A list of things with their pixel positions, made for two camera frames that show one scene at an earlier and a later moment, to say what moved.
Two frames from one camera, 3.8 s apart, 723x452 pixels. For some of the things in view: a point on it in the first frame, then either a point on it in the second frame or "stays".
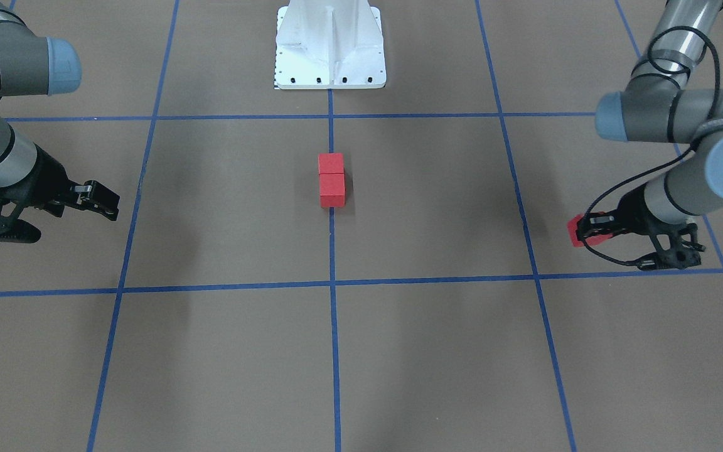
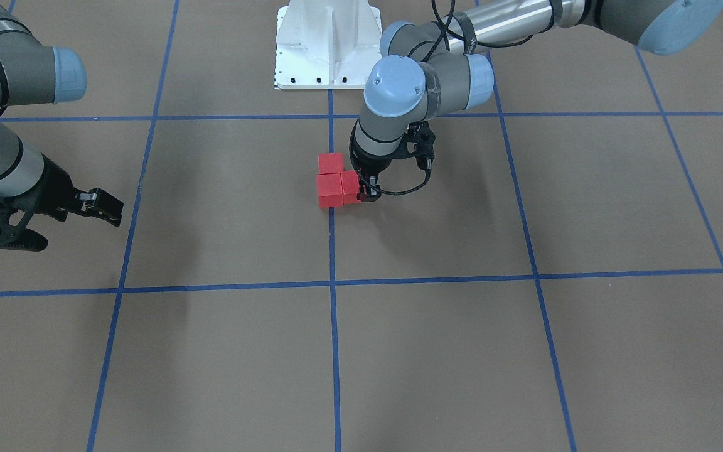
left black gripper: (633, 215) to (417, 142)
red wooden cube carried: (331, 163) stays
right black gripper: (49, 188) stays
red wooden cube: (572, 226) to (350, 186)
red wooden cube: (332, 189) stays
